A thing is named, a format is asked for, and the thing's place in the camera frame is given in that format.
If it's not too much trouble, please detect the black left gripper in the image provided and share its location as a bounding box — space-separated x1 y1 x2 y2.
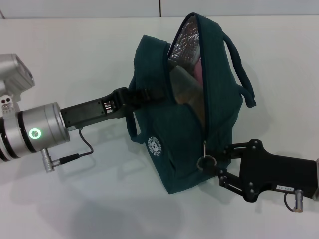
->
60 86 165 130

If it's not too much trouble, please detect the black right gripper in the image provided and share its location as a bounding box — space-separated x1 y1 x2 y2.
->
199 139 319 203

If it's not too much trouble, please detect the clear plastic food container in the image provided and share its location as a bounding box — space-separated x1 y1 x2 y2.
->
169 64 206 127

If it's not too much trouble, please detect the dark teal insulated lunch bag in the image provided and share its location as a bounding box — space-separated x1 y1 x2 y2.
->
126 12 257 195

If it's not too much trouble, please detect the pink peach toy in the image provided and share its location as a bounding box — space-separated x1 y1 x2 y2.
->
194 57 203 86

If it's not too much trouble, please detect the grey right gripper cable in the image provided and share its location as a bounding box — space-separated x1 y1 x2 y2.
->
284 189 304 213

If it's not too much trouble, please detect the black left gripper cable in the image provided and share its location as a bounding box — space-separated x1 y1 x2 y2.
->
41 126 94 173

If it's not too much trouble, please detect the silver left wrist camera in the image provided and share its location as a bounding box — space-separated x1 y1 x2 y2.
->
0 53 34 100

